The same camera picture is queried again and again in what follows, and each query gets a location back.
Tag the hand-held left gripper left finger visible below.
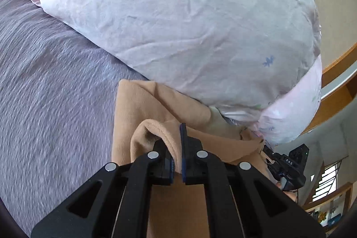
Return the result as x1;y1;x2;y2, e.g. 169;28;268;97
31;140;175;238

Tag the purple bed sheet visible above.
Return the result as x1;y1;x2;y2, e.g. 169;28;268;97
0;0;151;236

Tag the wooden bed frame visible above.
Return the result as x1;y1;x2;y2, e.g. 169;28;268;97
303;42;357;133

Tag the silver metal rail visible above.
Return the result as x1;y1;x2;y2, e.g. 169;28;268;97
321;61;357;102

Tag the pink printed pillow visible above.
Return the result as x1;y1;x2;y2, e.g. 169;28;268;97
256;55;324;144

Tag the wooden shelf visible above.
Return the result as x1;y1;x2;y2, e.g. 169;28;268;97
303;182;355;228

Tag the peach fleece garment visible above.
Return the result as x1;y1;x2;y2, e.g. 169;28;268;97
112;79;275;238

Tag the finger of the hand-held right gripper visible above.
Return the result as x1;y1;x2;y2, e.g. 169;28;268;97
262;144;283;176

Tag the window with metal grille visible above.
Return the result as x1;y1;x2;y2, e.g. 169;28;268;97
312;155;352;203

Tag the white clover print pillow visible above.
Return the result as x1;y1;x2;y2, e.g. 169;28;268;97
37;0;322;119

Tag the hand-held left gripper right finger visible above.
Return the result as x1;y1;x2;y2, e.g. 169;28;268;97
180;123;327;238

